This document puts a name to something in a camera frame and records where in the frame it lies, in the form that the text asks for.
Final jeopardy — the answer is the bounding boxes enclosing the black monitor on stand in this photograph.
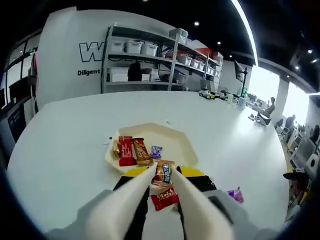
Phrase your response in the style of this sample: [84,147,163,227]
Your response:
[233,59,252,100]

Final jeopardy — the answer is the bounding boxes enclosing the white worn device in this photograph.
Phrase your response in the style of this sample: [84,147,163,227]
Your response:
[305,152,320,174]

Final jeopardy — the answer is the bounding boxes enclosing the small gold brown snack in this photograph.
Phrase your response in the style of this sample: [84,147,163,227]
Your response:
[112,139,121,159]

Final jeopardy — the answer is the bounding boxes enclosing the row of white office chairs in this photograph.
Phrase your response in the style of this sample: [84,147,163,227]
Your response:
[274,117,320,161]

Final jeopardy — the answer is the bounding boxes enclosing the black counter cabinet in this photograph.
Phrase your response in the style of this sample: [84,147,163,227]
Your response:
[0,99,36,141]

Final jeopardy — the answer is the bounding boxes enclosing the white cardboard box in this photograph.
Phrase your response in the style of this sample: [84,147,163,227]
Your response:
[142,67,160,82]
[107,67,130,83]

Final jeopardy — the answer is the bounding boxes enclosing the black bag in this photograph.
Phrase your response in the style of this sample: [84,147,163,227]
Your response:
[126,61,144,82]

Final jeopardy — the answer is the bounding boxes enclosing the purple long snack bar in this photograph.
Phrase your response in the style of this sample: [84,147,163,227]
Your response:
[225,186,244,204]

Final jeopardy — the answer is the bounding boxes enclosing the orange blue snack bar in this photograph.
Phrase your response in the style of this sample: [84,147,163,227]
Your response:
[151,160,176,188]

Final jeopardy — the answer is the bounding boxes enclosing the group of round ceiling spotlights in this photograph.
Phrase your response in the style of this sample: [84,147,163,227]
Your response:
[142,0,316,70]

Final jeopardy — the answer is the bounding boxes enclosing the red gold snack packet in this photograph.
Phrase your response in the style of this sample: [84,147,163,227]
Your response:
[150,186,179,212]

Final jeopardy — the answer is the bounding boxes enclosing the yellow white handheld device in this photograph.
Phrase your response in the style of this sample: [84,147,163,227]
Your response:
[198,89,219,100]

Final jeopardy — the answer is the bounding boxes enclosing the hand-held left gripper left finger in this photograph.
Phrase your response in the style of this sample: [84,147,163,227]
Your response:
[44,166,154,240]

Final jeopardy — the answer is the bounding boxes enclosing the dark red black bundle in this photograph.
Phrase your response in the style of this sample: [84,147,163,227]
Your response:
[282,171,312,213]

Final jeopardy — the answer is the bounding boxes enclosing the linear ceiling light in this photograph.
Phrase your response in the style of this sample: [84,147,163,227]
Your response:
[231,0,260,66]

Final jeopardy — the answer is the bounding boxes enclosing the white black tabletop device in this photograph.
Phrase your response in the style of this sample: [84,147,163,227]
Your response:
[248,111,273,126]

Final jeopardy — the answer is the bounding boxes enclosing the grey hanging bag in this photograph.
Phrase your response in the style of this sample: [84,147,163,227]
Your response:
[28,52,41,111]

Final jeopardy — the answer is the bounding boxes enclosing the cream food tongs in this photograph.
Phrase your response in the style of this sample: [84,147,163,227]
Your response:
[83,162,235,240]

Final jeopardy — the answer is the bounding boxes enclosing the cream paper food container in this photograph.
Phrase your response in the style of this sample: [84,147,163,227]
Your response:
[104,121,200,176]

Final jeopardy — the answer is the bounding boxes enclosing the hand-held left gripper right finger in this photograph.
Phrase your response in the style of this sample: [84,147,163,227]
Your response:
[175,166,253,240]

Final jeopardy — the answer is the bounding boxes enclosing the red orange box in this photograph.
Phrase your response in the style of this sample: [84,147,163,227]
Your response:
[196,47,215,58]

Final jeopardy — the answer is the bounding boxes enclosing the metal shelving with bins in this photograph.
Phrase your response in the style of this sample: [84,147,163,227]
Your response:
[109,27,223,78]

